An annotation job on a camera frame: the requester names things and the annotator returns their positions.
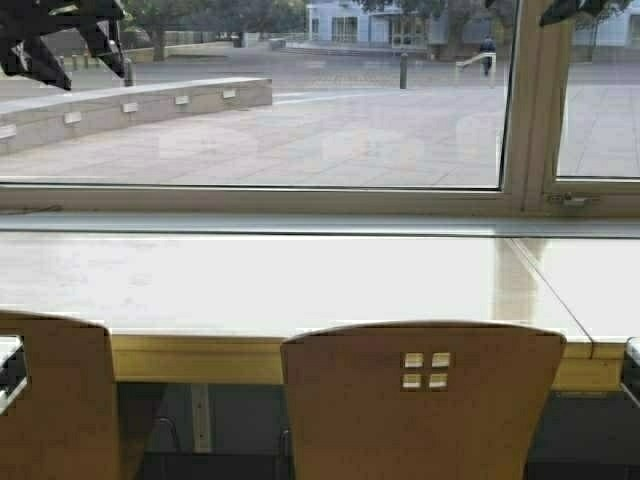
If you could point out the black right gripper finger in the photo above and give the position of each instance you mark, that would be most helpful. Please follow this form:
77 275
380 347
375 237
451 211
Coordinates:
102 37

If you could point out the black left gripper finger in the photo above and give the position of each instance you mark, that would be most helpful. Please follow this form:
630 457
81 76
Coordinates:
27 55

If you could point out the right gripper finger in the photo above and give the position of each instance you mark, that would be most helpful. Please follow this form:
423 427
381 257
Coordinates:
588 11

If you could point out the plywood chair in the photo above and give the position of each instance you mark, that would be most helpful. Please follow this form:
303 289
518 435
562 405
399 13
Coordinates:
64 425
417 400

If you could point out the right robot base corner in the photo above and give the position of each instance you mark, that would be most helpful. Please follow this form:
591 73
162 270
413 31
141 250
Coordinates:
629 381

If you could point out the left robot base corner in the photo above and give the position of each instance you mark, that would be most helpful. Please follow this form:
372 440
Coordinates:
14 376

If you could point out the outdoor black bollard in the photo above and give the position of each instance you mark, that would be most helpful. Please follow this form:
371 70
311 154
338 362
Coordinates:
403 75

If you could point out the long wooden window counter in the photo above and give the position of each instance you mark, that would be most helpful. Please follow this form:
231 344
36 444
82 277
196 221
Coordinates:
212 304

